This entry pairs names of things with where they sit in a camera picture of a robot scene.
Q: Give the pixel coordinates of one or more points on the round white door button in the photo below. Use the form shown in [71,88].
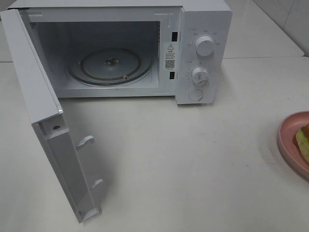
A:
[196,95]

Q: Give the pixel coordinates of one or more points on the white timer knob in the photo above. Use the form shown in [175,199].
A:
[200,76]

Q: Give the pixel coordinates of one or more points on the white microwave door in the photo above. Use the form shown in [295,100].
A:
[47,118]

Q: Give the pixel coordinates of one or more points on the pink round plate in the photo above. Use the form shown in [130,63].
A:
[287,144]

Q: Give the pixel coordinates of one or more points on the sandwich with lettuce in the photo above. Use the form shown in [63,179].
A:
[301,140]

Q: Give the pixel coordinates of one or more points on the glass microwave turntable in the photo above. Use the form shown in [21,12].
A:
[110,66]

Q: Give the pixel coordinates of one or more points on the white microwave oven body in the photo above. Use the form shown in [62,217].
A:
[56,43]

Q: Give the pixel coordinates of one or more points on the upper white power knob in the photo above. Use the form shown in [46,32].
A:
[204,45]

